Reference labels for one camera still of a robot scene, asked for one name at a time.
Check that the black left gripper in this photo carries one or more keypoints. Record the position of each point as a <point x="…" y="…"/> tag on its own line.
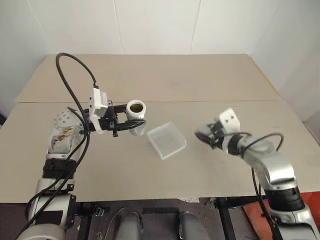
<point x="110" y="123"/>

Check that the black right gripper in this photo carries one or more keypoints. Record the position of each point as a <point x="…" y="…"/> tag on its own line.
<point x="218" y="135"/>

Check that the white cup with brown contents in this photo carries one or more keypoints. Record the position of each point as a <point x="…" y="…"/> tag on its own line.
<point x="136" y="113"/>

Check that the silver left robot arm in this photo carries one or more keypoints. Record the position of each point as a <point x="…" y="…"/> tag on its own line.
<point x="61" y="140"/>

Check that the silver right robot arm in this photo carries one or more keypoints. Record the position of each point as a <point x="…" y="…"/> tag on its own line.
<point x="275" y="167"/>

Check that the clear plastic box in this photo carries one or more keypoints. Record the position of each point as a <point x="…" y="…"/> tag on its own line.
<point x="166" y="140"/>

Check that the crumpled tape piece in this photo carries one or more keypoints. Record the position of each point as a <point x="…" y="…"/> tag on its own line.
<point x="188" y="199"/>

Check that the red panel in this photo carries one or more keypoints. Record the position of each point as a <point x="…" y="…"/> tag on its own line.
<point x="252" y="215"/>

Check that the grey rounded shape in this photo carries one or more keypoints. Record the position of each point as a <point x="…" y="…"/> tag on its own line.
<point x="130" y="225"/>
<point x="192" y="226"/>

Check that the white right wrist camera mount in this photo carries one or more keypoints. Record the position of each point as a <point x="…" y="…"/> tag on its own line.
<point x="228" y="118"/>

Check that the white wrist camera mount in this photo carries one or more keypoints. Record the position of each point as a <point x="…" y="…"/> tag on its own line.
<point x="96" y="100"/>
<point x="228" y="118"/>

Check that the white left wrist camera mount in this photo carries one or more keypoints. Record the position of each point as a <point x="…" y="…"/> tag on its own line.
<point x="96" y="100"/>

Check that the black table frame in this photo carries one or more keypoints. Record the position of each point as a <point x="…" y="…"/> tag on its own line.
<point x="225" y="217"/>

